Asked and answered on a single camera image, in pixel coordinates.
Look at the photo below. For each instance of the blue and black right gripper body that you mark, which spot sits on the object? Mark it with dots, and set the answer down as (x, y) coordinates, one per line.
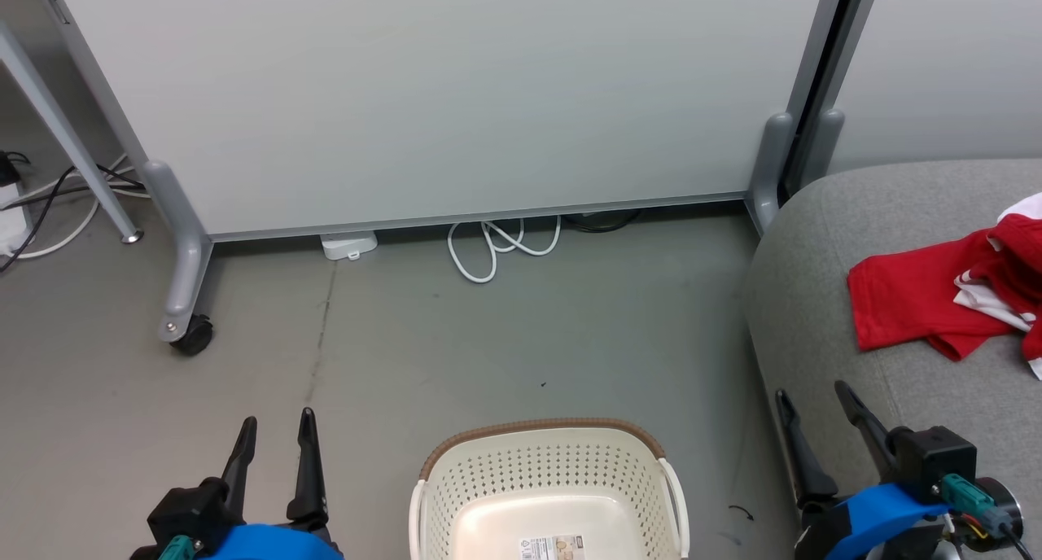
(863, 515)

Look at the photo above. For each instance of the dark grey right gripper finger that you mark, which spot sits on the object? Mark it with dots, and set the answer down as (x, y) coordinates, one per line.
(802, 462)
(863, 417)

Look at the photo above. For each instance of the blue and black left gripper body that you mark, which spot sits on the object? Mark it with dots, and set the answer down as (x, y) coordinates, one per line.
(269, 544)

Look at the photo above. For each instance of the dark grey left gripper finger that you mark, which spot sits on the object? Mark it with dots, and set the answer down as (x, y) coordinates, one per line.
(241, 462)
(309, 479)

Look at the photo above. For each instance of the red and white garment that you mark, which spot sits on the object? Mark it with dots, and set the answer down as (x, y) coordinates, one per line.
(904, 299)

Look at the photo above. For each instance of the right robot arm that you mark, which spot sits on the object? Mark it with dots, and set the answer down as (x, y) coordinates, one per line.
(1008, 499)

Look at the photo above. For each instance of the cream perforated laundry basket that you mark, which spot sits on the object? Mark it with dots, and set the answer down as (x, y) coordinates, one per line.
(537, 470)

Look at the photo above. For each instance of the grey fabric sofa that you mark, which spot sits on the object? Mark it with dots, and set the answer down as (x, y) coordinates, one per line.
(830, 365)

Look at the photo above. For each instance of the small black curled strip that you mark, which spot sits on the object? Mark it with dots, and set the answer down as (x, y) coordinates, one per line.
(742, 510)

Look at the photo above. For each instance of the small white adapter box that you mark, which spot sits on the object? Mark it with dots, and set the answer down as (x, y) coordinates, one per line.
(348, 244)

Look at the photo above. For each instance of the paper label sticker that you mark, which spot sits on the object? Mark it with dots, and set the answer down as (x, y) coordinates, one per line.
(552, 548)

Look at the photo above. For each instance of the white power strip with plugs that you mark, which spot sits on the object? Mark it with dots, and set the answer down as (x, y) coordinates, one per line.
(10, 218)

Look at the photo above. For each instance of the black plug adapter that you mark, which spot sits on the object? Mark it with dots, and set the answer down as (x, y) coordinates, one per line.
(8, 169)

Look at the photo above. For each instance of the grey table leg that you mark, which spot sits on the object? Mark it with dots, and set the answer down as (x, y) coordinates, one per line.
(57, 120)

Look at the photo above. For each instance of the white partition panel with caster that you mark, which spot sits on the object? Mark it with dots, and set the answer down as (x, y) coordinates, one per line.
(448, 96)

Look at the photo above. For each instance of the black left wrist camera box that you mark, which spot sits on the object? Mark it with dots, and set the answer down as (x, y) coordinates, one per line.
(191, 507)

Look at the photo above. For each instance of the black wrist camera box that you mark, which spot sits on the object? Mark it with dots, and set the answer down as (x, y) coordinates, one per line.
(936, 458)
(191, 507)

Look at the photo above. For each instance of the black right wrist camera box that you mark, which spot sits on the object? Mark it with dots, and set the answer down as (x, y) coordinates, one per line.
(936, 458)

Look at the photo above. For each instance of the teal left camera connector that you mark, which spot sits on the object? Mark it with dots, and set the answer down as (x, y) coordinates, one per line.
(177, 549)

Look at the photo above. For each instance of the teal camera connector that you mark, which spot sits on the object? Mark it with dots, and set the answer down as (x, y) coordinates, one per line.
(177, 549)
(965, 495)

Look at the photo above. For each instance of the teal right camera connector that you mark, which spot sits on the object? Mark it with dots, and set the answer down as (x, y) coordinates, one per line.
(965, 495)

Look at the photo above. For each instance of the white partition panel grey post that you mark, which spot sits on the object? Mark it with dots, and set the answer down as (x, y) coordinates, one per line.
(936, 55)

